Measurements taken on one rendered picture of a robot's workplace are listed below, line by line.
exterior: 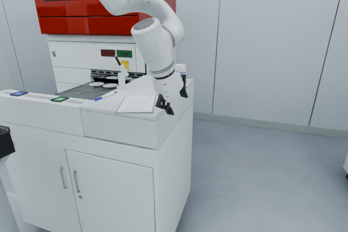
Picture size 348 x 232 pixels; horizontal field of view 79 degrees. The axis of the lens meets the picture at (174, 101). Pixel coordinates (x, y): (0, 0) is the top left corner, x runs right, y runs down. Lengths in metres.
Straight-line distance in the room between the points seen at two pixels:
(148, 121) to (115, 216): 0.59
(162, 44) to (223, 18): 2.21
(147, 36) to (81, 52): 1.19
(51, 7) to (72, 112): 0.97
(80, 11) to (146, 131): 1.04
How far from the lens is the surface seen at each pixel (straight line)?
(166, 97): 0.69
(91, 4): 1.57
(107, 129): 0.93
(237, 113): 2.99
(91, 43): 1.66
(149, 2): 0.65
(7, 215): 1.24
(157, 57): 0.61
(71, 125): 1.05
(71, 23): 1.68
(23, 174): 1.51
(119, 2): 0.62
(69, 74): 1.86
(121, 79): 1.14
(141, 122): 0.82
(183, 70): 1.26
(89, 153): 1.06
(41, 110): 1.14
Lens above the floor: 1.29
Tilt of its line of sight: 20 degrees down
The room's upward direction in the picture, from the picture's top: straight up
